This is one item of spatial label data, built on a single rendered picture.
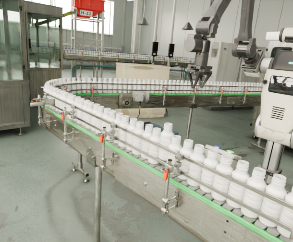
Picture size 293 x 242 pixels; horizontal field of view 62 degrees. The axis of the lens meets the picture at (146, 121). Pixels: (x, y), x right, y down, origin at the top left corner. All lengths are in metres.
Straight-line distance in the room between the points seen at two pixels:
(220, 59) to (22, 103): 5.05
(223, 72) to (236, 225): 6.49
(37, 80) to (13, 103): 2.16
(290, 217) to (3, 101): 3.95
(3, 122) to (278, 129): 3.78
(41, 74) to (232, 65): 5.05
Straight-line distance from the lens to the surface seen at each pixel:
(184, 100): 3.25
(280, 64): 1.49
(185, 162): 1.01
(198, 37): 1.06
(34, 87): 6.36
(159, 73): 5.58
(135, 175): 1.21
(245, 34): 1.41
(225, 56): 7.22
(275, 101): 1.42
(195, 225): 1.04
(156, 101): 3.05
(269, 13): 14.05
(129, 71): 5.27
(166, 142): 1.05
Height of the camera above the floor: 1.50
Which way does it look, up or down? 16 degrees down
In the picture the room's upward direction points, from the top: 5 degrees clockwise
